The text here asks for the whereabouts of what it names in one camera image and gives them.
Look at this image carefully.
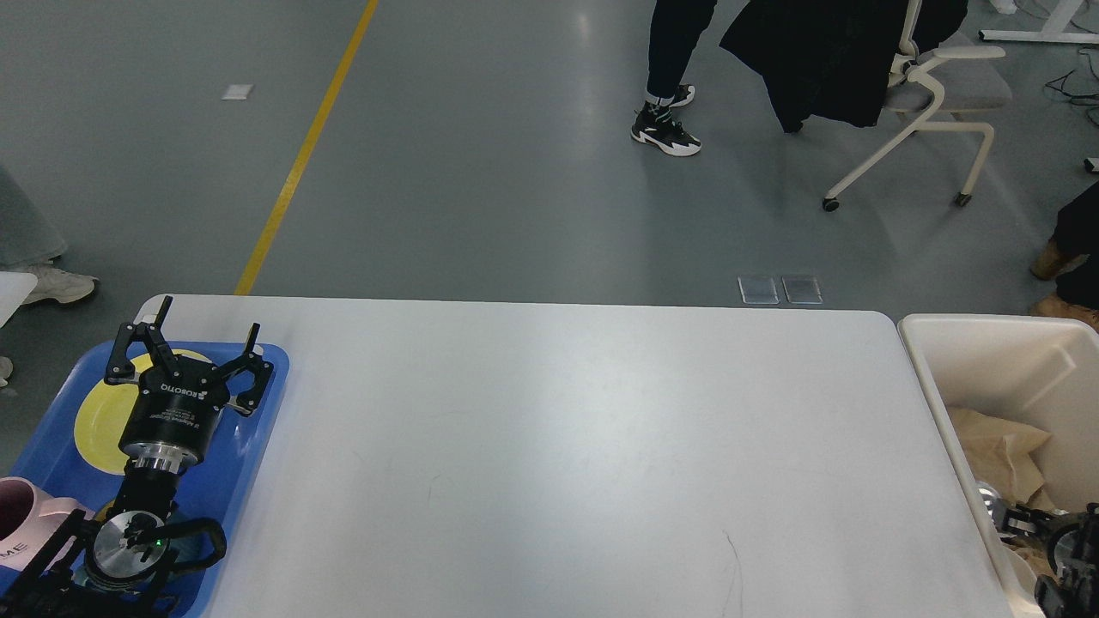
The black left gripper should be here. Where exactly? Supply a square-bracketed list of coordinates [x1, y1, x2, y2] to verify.
[106, 295, 276, 475]

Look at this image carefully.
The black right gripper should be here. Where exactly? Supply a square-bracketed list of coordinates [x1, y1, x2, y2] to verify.
[1000, 505, 1098, 617]

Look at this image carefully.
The brown paper bag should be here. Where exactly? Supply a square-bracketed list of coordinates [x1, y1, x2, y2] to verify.
[947, 407, 1056, 510]

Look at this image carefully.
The yellow plate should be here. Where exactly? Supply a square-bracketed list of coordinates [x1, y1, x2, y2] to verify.
[74, 383, 197, 475]

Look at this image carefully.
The pink mug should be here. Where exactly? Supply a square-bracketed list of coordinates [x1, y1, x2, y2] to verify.
[1, 476, 86, 572]

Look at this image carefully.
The brown paper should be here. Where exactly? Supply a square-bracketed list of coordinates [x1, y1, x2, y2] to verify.
[1007, 536, 1055, 578]

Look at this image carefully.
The crushed red can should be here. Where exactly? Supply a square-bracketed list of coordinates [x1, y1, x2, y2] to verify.
[976, 481, 1006, 521]

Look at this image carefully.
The white tissue block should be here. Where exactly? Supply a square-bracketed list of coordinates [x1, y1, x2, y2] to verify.
[1002, 545, 1036, 605]

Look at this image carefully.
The blue plastic tray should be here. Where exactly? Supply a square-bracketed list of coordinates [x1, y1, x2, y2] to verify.
[0, 340, 290, 618]

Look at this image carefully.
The white waste bin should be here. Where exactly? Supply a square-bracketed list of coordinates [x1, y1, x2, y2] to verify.
[899, 314, 1098, 617]

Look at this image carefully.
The person in light clothes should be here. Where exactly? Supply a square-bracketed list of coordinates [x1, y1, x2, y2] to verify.
[1, 168, 98, 306]

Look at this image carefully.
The person with tan boots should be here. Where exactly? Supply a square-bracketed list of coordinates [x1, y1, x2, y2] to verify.
[1029, 183, 1098, 330]

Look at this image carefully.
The right floor outlet plate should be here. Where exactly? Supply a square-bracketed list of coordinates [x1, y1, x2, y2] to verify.
[780, 275, 824, 306]

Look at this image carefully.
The floor outlet plate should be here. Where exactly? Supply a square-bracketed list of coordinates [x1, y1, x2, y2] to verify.
[780, 275, 824, 306]
[739, 276, 781, 306]

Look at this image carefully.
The left floor outlet plate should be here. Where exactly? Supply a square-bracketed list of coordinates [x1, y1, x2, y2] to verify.
[739, 276, 781, 306]

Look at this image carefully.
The white office chair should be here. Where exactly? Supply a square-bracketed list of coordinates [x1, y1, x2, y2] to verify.
[822, 1, 1011, 212]

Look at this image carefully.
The black jacket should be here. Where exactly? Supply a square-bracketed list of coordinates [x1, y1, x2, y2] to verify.
[720, 0, 969, 135]

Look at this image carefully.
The white desk leg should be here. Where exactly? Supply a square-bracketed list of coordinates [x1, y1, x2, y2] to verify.
[978, 1, 1098, 45]

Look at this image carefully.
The person in dark jeans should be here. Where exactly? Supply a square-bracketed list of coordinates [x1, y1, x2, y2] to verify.
[629, 1, 717, 157]

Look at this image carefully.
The black floor cable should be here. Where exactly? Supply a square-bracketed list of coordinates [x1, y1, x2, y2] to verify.
[1042, 47, 1099, 130]

